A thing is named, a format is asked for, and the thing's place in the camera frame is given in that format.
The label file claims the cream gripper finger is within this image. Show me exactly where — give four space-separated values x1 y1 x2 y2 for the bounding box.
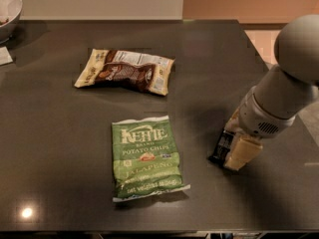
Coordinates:
224 110 240 132
223 135 263 171

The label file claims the black rxbar chocolate bar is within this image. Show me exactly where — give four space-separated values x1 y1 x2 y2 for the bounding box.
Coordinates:
208 130 235 165

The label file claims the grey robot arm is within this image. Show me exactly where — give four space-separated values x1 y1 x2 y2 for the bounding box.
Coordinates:
223 14 319 170

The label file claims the green Kettle jalapeno chip bag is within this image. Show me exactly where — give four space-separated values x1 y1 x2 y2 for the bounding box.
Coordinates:
112 116 190 202

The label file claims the brown chip bag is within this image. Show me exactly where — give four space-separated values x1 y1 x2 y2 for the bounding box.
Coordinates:
75 49 174 96

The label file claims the white paper napkin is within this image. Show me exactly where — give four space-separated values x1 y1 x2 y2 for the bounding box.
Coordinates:
0 47 13 65

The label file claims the grey metal bowl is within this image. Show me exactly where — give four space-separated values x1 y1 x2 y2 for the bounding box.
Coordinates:
0 0 23 43

